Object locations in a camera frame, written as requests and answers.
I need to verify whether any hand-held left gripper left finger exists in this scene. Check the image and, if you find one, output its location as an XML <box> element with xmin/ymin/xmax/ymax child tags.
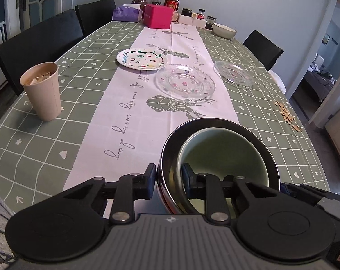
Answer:
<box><xmin>61</xmin><ymin>163</ymin><xmax>157</xmax><ymax>222</ymax></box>

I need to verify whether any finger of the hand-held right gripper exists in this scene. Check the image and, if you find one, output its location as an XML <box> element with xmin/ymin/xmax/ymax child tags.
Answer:
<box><xmin>280</xmin><ymin>182</ymin><xmax>328</xmax><ymax>203</ymax></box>

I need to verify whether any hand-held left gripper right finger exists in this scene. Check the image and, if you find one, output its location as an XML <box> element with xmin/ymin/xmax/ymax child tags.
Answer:
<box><xmin>181</xmin><ymin>163</ymin><xmax>274</xmax><ymax>222</ymax></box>

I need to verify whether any blue steel-lined bowl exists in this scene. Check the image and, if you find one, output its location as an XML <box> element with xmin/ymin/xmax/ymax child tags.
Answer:
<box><xmin>156</xmin><ymin>118</ymin><xmax>280</xmax><ymax>216</ymax></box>

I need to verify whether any green ceramic bowl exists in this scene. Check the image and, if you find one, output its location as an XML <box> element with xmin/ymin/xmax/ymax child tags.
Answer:
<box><xmin>178</xmin><ymin>128</ymin><xmax>271</xmax><ymax>200</ymax></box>

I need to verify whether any clear floral glass plate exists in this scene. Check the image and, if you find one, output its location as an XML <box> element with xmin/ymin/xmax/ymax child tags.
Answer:
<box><xmin>213</xmin><ymin>61</ymin><xmax>255</xmax><ymax>88</ymax></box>
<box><xmin>155</xmin><ymin>64</ymin><xmax>216</xmax><ymax>99</ymax></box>

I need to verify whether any white painted plate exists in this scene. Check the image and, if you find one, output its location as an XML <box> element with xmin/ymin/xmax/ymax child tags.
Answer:
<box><xmin>116</xmin><ymin>48</ymin><xmax>168</xmax><ymax>70</ymax></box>

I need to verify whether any pile of pale seeds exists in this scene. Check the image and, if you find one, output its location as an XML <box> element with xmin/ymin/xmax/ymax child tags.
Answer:
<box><xmin>273</xmin><ymin>100</ymin><xmax>304</xmax><ymax>133</ymax></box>

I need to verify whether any bed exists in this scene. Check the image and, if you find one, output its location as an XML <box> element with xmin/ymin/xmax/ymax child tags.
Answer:
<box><xmin>302</xmin><ymin>70</ymin><xmax>336</xmax><ymax>102</ymax></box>

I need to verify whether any green checked tablecloth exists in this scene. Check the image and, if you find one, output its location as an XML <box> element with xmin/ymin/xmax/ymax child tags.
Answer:
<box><xmin>0</xmin><ymin>20</ymin><xmax>331</xmax><ymax>217</ymax></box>

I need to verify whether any beige cup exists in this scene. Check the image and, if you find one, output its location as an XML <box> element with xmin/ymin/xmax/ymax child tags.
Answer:
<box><xmin>20</xmin><ymin>62</ymin><xmax>62</xmax><ymax>122</ymax></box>

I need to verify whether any black chair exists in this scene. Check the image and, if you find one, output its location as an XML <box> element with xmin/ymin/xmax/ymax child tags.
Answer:
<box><xmin>75</xmin><ymin>0</ymin><xmax>117</xmax><ymax>37</ymax></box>
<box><xmin>0</xmin><ymin>9</ymin><xmax>84</xmax><ymax>96</ymax></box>
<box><xmin>243</xmin><ymin>30</ymin><xmax>284</xmax><ymax>72</ymax></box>

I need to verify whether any cream ceramic bowl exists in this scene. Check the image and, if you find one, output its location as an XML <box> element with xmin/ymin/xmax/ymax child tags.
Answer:
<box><xmin>212</xmin><ymin>23</ymin><xmax>237</xmax><ymax>39</ymax></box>

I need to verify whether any pink box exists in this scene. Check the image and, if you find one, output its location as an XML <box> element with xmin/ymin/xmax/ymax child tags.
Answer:
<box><xmin>143</xmin><ymin>4</ymin><xmax>174</xmax><ymax>29</ymax></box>

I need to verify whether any purple tissue pack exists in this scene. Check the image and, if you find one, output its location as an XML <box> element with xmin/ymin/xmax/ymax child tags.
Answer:
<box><xmin>112</xmin><ymin>6</ymin><xmax>143</xmax><ymax>23</ymax></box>

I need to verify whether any brown figurine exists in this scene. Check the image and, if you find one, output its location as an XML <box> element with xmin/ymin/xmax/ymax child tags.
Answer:
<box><xmin>133</xmin><ymin>0</ymin><xmax>150</xmax><ymax>12</ymax></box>

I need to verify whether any glass-paned door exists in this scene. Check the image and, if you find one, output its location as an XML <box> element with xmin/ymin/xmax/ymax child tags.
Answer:
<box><xmin>8</xmin><ymin>0</ymin><xmax>75</xmax><ymax>34</ymax></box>

